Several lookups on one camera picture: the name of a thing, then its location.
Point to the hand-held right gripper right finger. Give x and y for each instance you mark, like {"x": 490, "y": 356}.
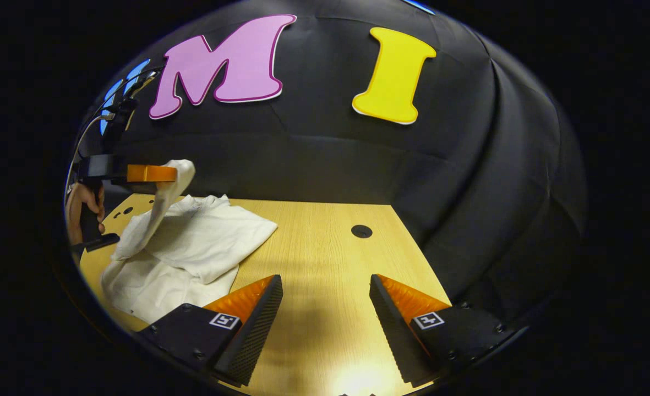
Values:
{"x": 393, "y": 335}

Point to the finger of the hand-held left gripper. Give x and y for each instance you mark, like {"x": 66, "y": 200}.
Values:
{"x": 148, "y": 173}

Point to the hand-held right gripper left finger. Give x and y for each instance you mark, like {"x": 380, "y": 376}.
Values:
{"x": 256, "y": 335}

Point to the white garment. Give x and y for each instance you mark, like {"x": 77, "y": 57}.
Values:
{"x": 203, "y": 236}

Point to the black backdrop cloth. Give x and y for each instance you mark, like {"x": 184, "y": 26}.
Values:
{"x": 324, "y": 165}

